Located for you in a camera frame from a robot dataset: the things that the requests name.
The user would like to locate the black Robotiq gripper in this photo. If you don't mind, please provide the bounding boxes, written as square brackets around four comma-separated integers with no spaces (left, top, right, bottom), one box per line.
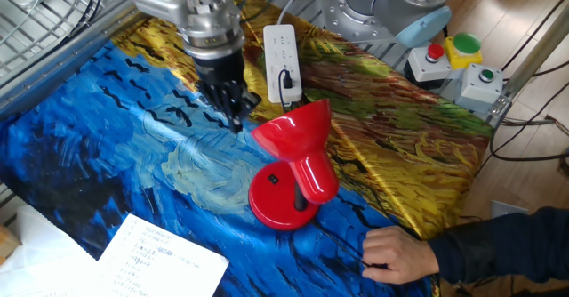
[194,50,262,134]

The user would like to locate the red desk lamp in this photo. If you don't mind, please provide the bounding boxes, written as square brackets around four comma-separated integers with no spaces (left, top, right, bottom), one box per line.
[247,99,341,232]

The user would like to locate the white paper sheet with writing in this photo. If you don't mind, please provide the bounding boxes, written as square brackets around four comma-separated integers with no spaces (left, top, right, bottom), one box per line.
[95,213,230,297]

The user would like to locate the black lamp power cable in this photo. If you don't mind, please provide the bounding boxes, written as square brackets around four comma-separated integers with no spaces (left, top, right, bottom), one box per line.
[277,68,421,271]

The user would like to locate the forearm in dark blue sleeve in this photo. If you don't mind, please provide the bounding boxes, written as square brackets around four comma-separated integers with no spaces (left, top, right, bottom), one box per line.
[427,205,569,285]

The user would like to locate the grey box with red button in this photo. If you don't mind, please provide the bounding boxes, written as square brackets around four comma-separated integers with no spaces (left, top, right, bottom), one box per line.
[403,43,453,89]

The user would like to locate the yellow box with green button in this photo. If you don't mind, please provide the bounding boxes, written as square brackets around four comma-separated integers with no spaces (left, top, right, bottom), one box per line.
[443,32,484,70]

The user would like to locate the grey box small green button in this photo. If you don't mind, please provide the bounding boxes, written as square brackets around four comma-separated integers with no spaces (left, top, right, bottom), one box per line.
[455,63,504,114]

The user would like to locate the person's bare hand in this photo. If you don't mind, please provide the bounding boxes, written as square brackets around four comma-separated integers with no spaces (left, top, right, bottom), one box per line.
[360,224,440,285]

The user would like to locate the white power strip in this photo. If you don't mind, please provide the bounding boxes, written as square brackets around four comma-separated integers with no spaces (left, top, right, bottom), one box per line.
[262,23,303,105]

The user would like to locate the Van Gogh painting cloth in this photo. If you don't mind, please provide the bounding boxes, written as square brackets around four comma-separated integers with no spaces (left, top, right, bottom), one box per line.
[0,0,493,297]

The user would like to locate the blank white paper sheets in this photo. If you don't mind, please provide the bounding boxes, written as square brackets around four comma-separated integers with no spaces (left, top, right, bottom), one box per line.
[0,205,101,297]

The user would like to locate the small open cardboard box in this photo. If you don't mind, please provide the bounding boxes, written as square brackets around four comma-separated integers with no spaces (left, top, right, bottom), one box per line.
[0,224,22,266]

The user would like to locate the grey floor plate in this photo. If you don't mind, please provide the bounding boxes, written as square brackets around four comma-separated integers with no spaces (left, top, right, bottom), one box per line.
[491,199,530,221]

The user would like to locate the white power strip cable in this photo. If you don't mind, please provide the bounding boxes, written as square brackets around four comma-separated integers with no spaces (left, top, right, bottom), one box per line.
[277,0,315,26]

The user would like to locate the aluminium table edge rail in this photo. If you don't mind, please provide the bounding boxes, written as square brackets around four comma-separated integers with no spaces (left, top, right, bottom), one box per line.
[0,0,150,120]

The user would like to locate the metal wire rack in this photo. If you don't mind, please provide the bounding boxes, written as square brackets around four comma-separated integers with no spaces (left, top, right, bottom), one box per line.
[0,0,134,78]

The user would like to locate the black floor cable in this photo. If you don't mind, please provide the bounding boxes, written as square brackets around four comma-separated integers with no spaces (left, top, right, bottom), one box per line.
[477,81,569,163]

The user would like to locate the aluminium frame post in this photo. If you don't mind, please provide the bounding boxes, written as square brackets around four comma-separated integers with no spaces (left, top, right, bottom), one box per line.
[488,3,569,116]

